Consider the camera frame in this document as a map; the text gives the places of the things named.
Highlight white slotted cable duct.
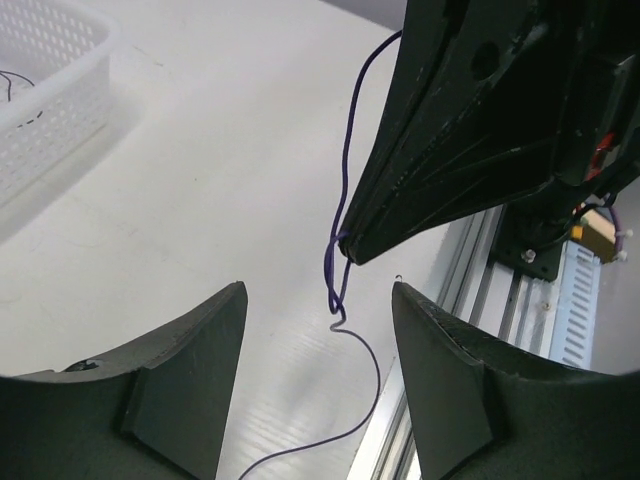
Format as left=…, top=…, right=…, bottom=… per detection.
left=549, top=241, right=602, bottom=370

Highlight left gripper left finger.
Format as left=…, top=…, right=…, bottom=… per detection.
left=1, top=282, right=248, bottom=479

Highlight dark wire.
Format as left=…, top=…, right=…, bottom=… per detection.
left=0, top=70, right=35, bottom=104

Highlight right white plastic basket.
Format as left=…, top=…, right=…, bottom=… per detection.
left=1, top=1, right=120, bottom=203

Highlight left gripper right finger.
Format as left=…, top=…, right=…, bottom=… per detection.
left=392, top=282, right=639, bottom=479

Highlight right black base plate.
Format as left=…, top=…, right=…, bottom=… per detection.
left=490, top=205, right=569, bottom=282

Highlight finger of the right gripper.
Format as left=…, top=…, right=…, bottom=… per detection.
left=340, top=1, right=469, bottom=260
left=351, top=1, right=590, bottom=265

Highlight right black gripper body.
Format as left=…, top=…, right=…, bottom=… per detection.
left=507, top=1, right=639, bottom=235

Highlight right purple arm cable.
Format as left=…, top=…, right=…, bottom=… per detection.
left=604, top=192, right=629, bottom=261

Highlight aluminium mounting rail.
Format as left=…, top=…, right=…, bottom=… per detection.
left=347, top=207, right=561, bottom=479

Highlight purple white wire bundle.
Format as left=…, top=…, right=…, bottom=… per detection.
left=238, top=29, right=404, bottom=480

